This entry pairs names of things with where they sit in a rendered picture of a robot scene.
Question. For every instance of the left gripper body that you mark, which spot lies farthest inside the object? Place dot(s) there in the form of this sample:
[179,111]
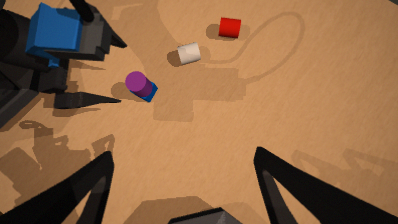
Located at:
[48,29]

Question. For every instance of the blue cube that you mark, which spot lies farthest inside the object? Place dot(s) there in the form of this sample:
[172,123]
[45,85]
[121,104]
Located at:
[150,96]

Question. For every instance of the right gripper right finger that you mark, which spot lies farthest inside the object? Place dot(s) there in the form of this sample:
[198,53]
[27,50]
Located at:
[329,204]

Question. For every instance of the purple cylinder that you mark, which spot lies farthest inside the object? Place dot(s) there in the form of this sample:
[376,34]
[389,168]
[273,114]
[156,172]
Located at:
[138,83]

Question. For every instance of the white cylinder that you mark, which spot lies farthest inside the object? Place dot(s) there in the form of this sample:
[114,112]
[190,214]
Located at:
[189,53]

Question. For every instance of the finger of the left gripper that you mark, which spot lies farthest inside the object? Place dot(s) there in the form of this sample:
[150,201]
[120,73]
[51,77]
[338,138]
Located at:
[83,99]
[116,40]

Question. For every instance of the red cylinder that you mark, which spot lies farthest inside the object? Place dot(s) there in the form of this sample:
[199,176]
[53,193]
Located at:
[229,27]

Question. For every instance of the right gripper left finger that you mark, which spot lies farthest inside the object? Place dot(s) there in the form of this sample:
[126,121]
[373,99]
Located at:
[54,205]

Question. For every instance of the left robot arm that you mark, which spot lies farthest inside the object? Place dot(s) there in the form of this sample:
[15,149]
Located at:
[94,44]

